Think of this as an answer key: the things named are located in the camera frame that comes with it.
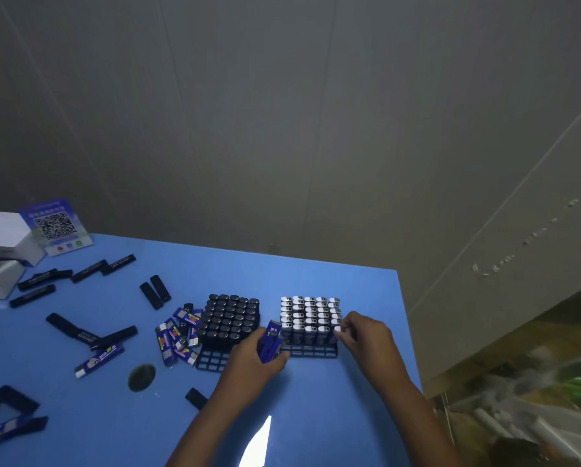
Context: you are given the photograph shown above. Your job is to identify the person's right hand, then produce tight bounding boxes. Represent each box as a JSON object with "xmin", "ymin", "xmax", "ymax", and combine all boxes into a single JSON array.
[{"xmin": 334, "ymin": 311, "xmax": 410, "ymax": 392}]

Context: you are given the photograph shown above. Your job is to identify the person's left hand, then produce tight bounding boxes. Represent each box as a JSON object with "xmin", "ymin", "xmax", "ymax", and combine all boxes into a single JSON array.
[{"xmin": 217, "ymin": 328, "xmax": 291, "ymax": 400}]

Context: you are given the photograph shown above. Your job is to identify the black grid tray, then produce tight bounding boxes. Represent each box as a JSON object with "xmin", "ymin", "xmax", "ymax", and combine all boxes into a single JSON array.
[
  {"xmin": 279, "ymin": 296, "xmax": 342, "ymax": 358},
  {"xmin": 195, "ymin": 294, "xmax": 261, "ymax": 373}
]

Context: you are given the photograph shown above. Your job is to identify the row of black lighters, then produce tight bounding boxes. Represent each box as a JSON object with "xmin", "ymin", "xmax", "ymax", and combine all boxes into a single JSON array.
[{"xmin": 196, "ymin": 294, "xmax": 261, "ymax": 351}]

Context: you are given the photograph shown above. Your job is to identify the black slim lighter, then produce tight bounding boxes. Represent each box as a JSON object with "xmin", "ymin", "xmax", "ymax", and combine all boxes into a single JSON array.
[{"xmin": 185, "ymin": 387, "xmax": 209, "ymax": 411}]

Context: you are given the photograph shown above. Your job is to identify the row of blue lighters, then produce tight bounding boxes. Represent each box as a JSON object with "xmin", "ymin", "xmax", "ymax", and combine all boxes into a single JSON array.
[{"xmin": 280, "ymin": 296, "xmax": 342, "ymax": 346}]

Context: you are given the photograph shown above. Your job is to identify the pile of mixed lighters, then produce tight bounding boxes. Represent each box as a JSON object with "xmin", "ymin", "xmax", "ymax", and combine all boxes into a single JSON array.
[{"xmin": 0, "ymin": 254, "xmax": 205, "ymax": 455}]

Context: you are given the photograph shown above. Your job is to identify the person's right forearm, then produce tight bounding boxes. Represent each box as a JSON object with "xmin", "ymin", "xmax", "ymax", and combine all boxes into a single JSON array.
[{"xmin": 387, "ymin": 376, "xmax": 464, "ymax": 467}]

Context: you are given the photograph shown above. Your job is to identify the person's left forearm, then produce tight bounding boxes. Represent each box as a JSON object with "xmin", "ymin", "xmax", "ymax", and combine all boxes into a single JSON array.
[{"xmin": 166, "ymin": 383, "xmax": 250, "ymax": 467}]

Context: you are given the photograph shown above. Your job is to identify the dark round disc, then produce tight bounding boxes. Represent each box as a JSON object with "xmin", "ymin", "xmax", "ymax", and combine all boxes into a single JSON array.
[{"xmin": 128, "ymin": 364, "xmax": 157, "ymax": 392}]

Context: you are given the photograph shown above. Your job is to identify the crumpled clear plastic bags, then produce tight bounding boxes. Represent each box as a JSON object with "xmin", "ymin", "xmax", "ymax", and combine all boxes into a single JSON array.
[{"xmin": 441, "ymin": 354, "xmax": 581, "ymax": 467}]

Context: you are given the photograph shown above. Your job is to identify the blue code sign stand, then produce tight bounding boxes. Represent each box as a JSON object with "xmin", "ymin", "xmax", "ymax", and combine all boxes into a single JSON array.
[{"xmin": 17, "ymin": 198, "xmax": 95, "ymax": 257}]

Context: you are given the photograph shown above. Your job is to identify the white cardboard box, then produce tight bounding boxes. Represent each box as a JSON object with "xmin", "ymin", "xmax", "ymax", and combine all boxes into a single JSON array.
[{"xmin": 0, "ymin": 210, "xmax": 46, "ymax": 267}]

